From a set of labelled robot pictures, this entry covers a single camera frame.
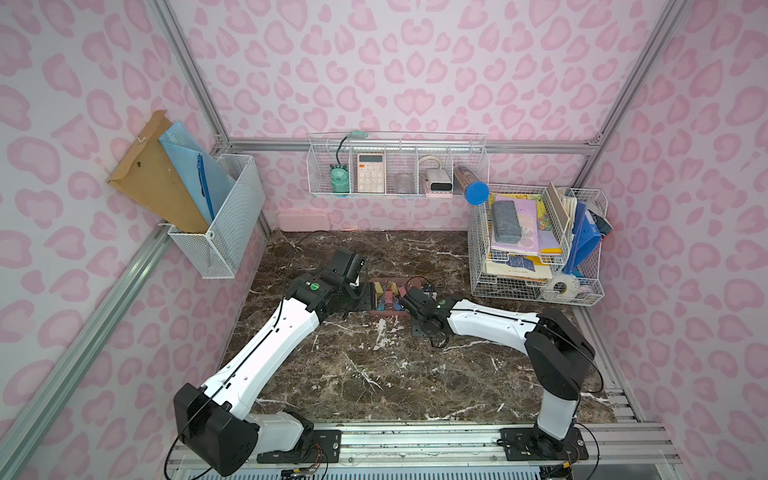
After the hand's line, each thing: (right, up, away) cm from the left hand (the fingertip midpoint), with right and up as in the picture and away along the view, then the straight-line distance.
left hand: (365, 291), depth 77 cm
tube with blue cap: (+30, +27, +6) cm, 41 cm away
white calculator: (0, +35, +18) cm, 39 cm away
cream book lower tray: (+44, +6, +10) cm, 46 cm away
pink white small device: (+20, +31, +11) cm, 38 cm away
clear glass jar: (+11, +32, +16) cm, 37 cm away
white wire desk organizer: (+57, +24, +10) cm, 62 cm away
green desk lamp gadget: (-9, +34, +13) cm, 38 cm away
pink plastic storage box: (+2, -6, +18) cm, 19 cm away
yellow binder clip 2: (+7, -1, +25) cm, 26 cm away
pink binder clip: (+6, -3, +18) cm, 19 cm away
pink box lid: (-28, +23, +40) cm, 54 cm away
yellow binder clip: (+2, -2, +23) cm, 23 cm away
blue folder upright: (+65, +15, +13) cm, 68 cm away
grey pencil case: (+41, +18, +10) cm, 46 cm away
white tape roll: (+64, -2, +18) cm, 66 cm away
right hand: (+15, -12, +13) cm, 23 cm away
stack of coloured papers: (+50, +16, +11) cm, 53 cm away
